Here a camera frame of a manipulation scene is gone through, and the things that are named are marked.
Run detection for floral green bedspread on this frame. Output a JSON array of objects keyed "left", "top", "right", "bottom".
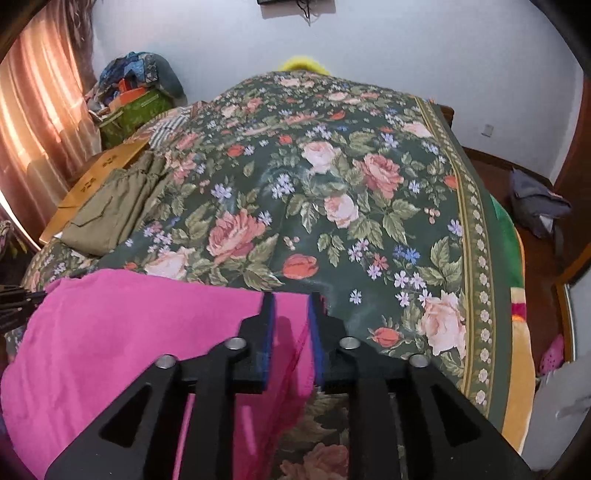
[{"left": 22, "top": 71, "right": 509, "bottom": 480}]

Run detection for green and orange blanket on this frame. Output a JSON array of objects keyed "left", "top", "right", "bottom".
[{"left": 488, "top": 193, "right": 536, "bottom": 455}]

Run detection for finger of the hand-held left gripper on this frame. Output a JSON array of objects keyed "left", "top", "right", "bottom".
[{"left": 0, "top": 285, "right": 48, "bottom": 331}]

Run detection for pile of colourful clothes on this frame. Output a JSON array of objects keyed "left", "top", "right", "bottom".
[{"left": 84, "top": 52, "right": 188, "bottom": 120}]

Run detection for grey cloth bundle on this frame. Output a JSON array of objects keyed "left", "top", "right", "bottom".
[{"left": 510, "top": 169, "right": 572, "bottom": 239}]

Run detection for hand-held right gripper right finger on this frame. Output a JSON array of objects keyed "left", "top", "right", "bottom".
[{"left": 307, "top": 292, "right": 537, "bottom": 480}]

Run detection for olive green pants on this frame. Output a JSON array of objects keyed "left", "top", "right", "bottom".
[{"left": 61, "top": 151, "right": 172, "bottom": 257}]

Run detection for pink curtain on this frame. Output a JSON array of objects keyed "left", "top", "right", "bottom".
[{"left": 0, "top": 0, "right": 103, "bottom": 241}]

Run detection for brown cardboard box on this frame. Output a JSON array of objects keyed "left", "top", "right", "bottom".
[{"left": 39, "top": 137, "right": 151, "bottom": 244}]

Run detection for striped cloth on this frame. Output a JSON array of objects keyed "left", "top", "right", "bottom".
[{"left": 148, "top": 112, "right": 194, "bottom": 148}]

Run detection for green cardboard box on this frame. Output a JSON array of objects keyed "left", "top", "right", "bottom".
[{"left": 98, "top": 89, "right": 174, "bottom": 149}]

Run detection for pink slipper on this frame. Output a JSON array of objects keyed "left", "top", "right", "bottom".
[{"left": 536, "top": 334, "right": 566, "bottom": 376}]

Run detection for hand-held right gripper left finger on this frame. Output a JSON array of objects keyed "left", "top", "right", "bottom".
[{"left": 45, "top": 292, "right": 277, "bottom": 480}]

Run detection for yellow fluffy pillow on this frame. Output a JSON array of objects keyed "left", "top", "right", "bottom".
[{"left": 277, "top": 56, "right": 331, "bottom": 75}]

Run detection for pink pants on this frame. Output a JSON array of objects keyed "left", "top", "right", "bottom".
[{"left": 1, "top": 269, "right": 317, "bottom": 479}]

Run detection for black wall device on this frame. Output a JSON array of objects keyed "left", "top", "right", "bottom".
[{"left": 257, "top": 0, "right": 320, "bottom": 22}]

